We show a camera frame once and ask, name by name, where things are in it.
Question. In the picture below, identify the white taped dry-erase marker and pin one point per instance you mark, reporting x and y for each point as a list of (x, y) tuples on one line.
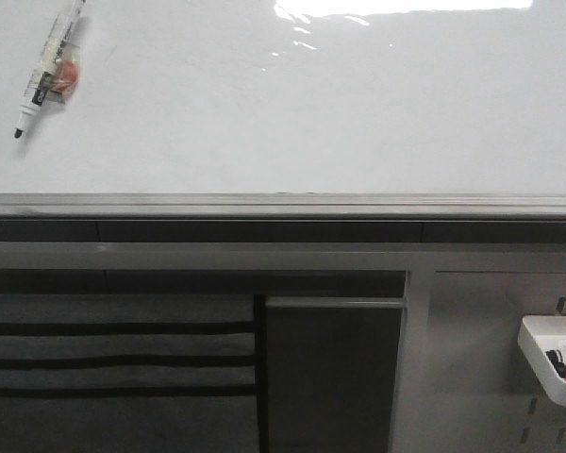
[(43, 75)]

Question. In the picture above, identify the dark grey panel board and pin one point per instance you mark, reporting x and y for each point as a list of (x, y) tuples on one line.
[(331, 372)]

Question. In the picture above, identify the grey pegboard stand panel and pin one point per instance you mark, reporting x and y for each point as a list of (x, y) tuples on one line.
[(474, 390)]

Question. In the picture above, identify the grey fabric pocket organizer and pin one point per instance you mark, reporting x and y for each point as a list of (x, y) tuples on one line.
[(131, 373)]

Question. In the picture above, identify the white plastic marker tray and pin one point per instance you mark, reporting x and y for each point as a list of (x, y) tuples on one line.
[(537, 335)]

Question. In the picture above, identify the black capped marker in tray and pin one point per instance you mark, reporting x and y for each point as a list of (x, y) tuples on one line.
[(556, 355)]

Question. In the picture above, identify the white whiteboard with grey frame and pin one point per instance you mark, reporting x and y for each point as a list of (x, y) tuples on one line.
[(292, 108)]

